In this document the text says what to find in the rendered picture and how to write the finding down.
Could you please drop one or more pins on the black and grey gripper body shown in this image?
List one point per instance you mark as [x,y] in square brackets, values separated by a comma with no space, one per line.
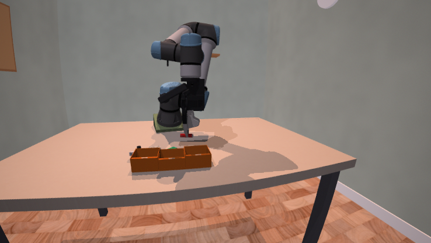
[194,97]

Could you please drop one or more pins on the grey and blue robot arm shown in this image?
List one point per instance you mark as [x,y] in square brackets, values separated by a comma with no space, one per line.
[189,45]

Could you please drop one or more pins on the orange rack of bins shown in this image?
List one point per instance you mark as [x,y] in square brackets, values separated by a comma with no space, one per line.
[154,159]

